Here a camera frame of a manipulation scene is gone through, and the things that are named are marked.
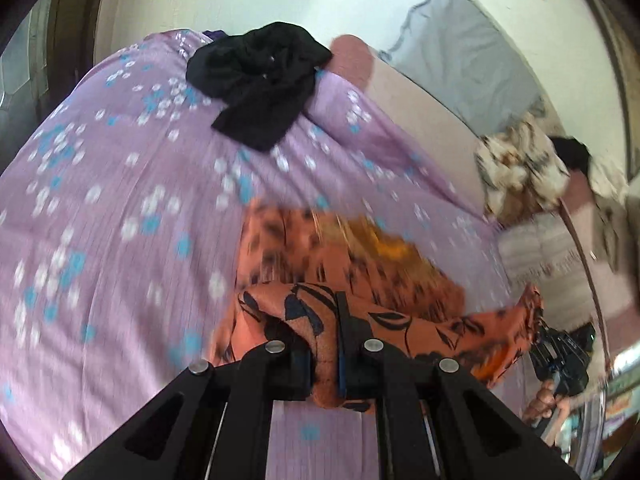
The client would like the orange black floral blouse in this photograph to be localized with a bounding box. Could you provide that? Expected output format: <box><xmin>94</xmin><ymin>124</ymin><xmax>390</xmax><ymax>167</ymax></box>
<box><xmin>210</xmin><ymin>197</ymin><xmax>546</xmax><ymax>413</ymax></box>

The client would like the pink beige mattress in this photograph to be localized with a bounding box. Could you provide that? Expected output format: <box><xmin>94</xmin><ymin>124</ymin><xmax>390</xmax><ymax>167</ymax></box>
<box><xmin>329</xmin><ymin>34</ymin><xmax>503</xmax><ymax>221</ymax></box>

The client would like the grey pillow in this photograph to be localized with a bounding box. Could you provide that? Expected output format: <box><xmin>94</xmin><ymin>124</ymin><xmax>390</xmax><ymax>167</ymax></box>
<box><xmin>376</xmin><ymin>0</ymin><xmax>545</xmax><ymax>137</ymax></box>

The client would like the purple floral bed sheet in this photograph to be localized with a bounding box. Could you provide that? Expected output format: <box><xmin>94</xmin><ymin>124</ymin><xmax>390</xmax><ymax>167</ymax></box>
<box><xmin>0</xmin><ymin>29</ymin><xmax>531</xmax><ymax>480</ymax></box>

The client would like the striped floral cushion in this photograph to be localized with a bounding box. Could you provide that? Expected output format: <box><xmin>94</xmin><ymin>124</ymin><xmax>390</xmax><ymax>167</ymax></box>
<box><xmin>499</xmin><ymin>209</ymin><xmax>601</xmax><ymax>333</ymax></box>

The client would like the small black cloth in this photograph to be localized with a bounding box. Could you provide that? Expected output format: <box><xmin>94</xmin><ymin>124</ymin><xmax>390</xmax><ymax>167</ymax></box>
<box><xmin>549</xmin><ymin>136</ymin><xmax>594</xmax><ymax>177</ymax></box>

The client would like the person's right hand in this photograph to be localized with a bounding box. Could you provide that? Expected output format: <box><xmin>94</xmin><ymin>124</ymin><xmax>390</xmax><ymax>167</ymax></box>
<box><xmin>522</xmin><ymin>377</ymin><xmax>559</xmax><ymax>422</ymax></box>

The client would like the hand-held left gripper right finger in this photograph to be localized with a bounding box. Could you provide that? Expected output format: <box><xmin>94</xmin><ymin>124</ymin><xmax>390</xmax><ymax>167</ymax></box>
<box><xmin>335</xmin><ymin>292</ymin><xmax>581</xmax><ymax>480</ymax></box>

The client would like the brown white floral cloth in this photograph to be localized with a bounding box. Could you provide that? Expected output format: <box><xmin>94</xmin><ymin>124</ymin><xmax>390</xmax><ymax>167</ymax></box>
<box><xmin>474</xmin><ymin>114</ymin><xmax>572</xmax><ymax>226</ymax></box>

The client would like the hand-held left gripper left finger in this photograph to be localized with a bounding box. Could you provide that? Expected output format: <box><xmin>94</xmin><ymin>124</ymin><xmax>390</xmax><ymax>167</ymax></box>
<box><xmin>65</xmin><ymin>340</ymin><xmax>312</xmax><ymax>480</ymax></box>

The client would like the wooden door with glass pane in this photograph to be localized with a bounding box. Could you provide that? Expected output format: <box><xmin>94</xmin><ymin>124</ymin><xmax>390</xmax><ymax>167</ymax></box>
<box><xmin>0</xmin><ymin>0</ymin><xmax>103</xmax><ymax>171</ymax></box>

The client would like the black crumpled garment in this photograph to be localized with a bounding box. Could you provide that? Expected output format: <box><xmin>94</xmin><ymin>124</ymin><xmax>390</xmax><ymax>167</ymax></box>
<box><xmin>185</xmin><ymin>22</ymin><xmax>334</xmax><ymax>153</ymax></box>

